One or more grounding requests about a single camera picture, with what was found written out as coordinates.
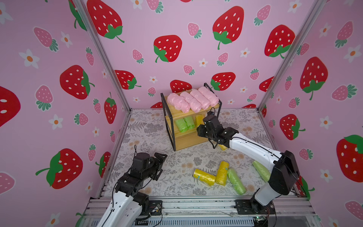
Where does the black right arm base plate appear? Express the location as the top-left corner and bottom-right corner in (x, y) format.
(234, 200), (276, 215)

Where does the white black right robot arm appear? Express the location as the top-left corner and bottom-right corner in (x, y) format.
(197, 111), (300, 214)

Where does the yellow trash bag roll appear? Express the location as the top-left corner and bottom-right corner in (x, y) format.
(215, 161), (229, 186)
(219, 144), (228, 151)
(193, 169), (216, 186)
(195, 114), (205, 127)

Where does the three-tier wooden shelf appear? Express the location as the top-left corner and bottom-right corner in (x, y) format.
(161, 94), (222, 151)

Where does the aluminium corner post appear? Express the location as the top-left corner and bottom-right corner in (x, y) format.
(257, 0), (326, 114)
(74, 0), (131, 113)

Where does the left aluminium corner post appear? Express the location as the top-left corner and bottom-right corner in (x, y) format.
(74, 0), (131, 113)

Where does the right aluminium corner post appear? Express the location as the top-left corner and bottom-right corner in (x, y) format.
(257, 0), (326, 114)

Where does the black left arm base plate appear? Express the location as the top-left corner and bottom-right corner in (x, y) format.
(140, 200), (163, 216)

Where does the green trash bag roll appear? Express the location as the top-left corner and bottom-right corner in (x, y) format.
(252, 160), (271, 182)
(227, 168), (247, 195)
(175, 118), (188, 133)
(184, 116), (195, 130)

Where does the pink trash bag roll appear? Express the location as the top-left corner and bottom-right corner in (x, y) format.
(180, 91), (202, 113)
(198, 87), (219, 107)
(190, 89), (210, 110)
(167, 93), (190, 114)

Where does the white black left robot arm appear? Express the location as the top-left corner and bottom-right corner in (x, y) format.
(98, 152), (167, 227)

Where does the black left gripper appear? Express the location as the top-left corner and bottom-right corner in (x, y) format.
(140, 152), (167, 181)

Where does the aluminium frame rail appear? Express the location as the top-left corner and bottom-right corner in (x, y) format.
(80, 195), (322, 227)

